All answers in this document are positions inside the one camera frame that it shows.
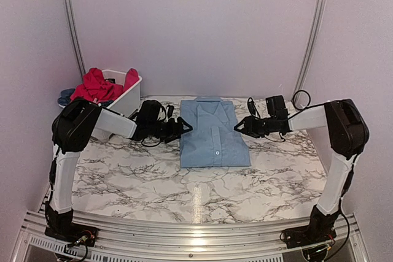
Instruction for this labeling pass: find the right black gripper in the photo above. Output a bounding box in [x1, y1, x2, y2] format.
[235, 115, 276, 137]

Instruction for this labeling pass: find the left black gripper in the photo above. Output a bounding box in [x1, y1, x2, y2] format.
[147, 116, 192, 143]

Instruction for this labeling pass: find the light blue button shirt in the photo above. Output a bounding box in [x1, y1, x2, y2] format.
[180, 97, 251, 168]

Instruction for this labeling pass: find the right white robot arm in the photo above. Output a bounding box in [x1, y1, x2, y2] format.
[234, 96, 370, 218]

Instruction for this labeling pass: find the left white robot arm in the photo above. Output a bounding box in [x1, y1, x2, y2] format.
[45, 98, 193, 241]

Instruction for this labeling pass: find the white plastic laundry bin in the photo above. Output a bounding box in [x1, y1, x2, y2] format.
[58, 69, 144, 142]

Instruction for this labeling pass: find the red garment in bin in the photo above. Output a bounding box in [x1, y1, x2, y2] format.
[70, 67, 141, 103]

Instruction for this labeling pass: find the dark blue garment in bin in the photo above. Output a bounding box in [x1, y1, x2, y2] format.
[57, 88, 114, 109]

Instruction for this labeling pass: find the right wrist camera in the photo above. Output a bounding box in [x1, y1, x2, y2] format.
[247, 97, 260, 118]

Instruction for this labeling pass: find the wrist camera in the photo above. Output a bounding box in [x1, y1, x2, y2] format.
[247, 97, 260, 118]
[165, 105, 174, 120]

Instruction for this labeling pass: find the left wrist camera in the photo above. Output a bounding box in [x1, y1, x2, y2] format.
[165, 105, 174, 120]

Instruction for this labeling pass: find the front aluminium rail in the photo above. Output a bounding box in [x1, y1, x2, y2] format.
[12, 209, 369, 262]

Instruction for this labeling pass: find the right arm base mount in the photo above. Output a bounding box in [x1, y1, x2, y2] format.
[280, 226, 337, 249]

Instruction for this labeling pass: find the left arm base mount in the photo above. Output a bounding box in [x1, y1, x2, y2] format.
[45, 223, 98, 247]

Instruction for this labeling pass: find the right aluminium frame post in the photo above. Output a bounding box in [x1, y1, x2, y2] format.
[294, 0, 326, 95]

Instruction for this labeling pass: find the aluminium frame post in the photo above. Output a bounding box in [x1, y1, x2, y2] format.
[63, 0, 86, 79]
[294, 0, 326, 95]

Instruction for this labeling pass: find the left aluminium frame post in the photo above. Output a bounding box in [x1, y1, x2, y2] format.
[63, 0, 86, 79]

